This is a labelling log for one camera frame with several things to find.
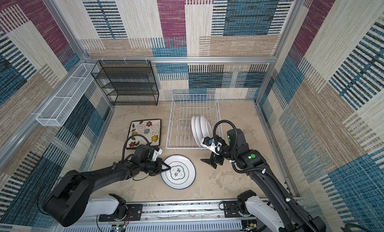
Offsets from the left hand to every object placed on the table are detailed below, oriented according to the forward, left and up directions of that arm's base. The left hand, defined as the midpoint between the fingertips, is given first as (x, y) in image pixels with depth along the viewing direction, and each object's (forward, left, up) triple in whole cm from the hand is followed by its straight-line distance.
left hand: (170, 166), depth 83 cm
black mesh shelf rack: (+57, +34, +13) cm, 68 cm away
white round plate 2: (+15, -13, +12) cm, 23 cm away
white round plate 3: (+17, -15, +12) cm, 26 cm away
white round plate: (-3, -6, -3) cm, 7 cm away
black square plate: (+27, +16, -2) cm, 31 cm away
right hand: (+2, -19, +14) cm, 24 cm away
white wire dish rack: (+47, -6, -2) cm, 47 cm away
